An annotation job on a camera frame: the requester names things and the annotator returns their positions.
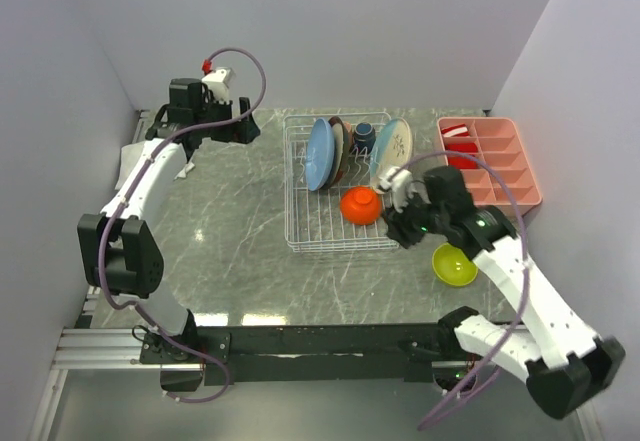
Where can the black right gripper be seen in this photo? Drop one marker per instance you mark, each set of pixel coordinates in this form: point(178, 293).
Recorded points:
point(396, 223)

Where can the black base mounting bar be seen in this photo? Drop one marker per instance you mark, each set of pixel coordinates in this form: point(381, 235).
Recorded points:
point(243, 354)

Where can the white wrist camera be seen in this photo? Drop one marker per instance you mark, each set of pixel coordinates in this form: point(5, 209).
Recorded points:
point(217, 82)
point(399, 183)

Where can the white folded cloth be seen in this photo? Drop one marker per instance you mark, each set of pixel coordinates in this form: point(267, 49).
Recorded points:
point(129, 156)

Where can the red white cup in tray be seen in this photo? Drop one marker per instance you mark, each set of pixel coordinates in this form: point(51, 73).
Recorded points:
point(454, 131)

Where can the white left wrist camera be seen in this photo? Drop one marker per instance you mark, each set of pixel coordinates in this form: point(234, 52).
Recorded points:
point(217, 82)

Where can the white wire dish rack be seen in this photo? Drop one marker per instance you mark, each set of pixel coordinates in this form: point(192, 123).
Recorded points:
point(313, 219)

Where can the yellow-green plastic bowl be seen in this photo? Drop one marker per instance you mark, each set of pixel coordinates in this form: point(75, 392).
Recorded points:
point(452, 267)

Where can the dark blue mug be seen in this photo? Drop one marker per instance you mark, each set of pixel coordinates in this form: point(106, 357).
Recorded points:
point(364, 136)

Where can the brown rimmed plate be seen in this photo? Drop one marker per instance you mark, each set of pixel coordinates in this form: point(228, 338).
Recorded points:
point(342, 145)

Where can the orange plastic bowl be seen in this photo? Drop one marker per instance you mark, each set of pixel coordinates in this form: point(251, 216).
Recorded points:
point(361, 205)

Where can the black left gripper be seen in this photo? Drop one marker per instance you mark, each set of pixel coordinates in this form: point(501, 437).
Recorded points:
point(244, 131)

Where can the aluminium frame rail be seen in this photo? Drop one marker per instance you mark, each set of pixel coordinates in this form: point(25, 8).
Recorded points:
point(562, 361)

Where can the light blue plate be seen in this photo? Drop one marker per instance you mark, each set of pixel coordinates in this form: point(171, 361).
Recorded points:
point(319, 154)

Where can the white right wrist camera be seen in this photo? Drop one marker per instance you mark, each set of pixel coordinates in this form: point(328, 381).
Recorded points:
point(399, 183)

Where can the cream and blue plate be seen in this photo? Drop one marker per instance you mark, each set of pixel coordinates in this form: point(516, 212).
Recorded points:
point(393, 147)

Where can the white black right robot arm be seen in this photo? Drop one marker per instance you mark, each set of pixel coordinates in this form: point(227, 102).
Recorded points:
point(562, 360)

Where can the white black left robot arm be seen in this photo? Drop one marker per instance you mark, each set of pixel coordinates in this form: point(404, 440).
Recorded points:
point(118, 250)

